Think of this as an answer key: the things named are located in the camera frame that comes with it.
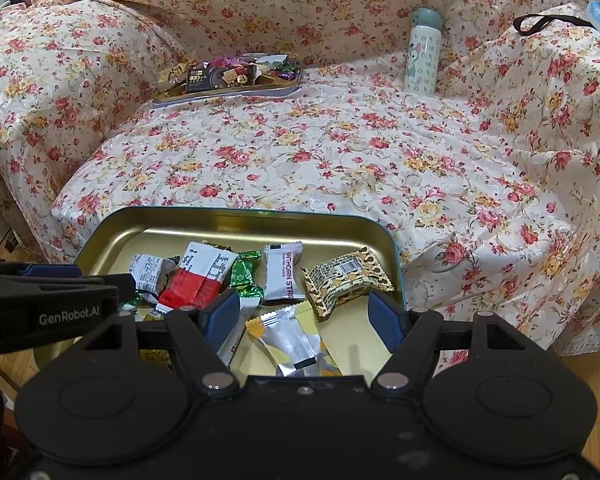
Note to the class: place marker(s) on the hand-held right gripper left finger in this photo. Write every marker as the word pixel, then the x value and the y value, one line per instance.
pixel 220 317

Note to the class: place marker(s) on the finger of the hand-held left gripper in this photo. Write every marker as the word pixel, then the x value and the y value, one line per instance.
pixel 80 286
pixel 55 271

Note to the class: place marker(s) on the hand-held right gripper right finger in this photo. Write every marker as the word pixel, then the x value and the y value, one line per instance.
pixel 385 320

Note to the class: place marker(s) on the red white snack packet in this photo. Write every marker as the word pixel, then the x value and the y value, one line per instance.
pixel 195 280

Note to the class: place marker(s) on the green candy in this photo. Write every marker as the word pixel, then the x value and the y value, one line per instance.
pixel 130 301
pixel 244 275

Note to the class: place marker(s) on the leopard patterned snack packet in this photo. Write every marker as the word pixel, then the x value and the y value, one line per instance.
pixel 345 282

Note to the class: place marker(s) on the yellow silver snack packet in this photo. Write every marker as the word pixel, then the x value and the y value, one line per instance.
pixel 290 340

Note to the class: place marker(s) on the white black snack packet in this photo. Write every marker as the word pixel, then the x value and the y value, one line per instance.
pixel 152 272

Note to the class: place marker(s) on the gold tin tray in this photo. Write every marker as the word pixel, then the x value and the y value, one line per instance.
pixel 180 230

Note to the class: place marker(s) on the floral sofa cover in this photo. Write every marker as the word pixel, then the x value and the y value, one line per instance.
pixel 380 160

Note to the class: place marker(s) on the purple rimmed tin tray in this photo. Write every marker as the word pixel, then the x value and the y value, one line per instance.
pixel 280 91

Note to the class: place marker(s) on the black biscuit box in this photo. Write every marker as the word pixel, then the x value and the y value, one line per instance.
pixel 215 80

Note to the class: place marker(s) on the pile of assorted wrapped sweets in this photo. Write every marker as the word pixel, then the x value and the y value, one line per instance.
pixel 275 71

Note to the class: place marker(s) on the pale green water bottle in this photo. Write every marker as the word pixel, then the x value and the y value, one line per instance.
pixel 422 55

